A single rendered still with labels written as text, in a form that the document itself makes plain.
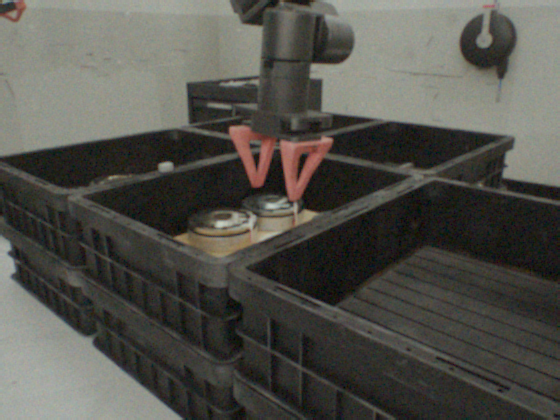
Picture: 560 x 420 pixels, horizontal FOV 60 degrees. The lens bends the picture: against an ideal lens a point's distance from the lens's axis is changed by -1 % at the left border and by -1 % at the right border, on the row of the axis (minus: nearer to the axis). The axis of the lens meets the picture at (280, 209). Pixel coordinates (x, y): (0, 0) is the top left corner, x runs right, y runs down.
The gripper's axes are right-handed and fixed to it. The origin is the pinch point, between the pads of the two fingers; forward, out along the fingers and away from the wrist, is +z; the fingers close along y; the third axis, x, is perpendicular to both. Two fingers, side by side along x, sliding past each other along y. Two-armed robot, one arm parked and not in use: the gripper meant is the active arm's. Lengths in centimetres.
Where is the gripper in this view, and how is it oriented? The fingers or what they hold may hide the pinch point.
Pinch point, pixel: (275, 186)
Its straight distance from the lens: 58.5
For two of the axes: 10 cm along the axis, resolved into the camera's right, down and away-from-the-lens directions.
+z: -0.8, 9.4, 3.2
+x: -7.0, 1.8, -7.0
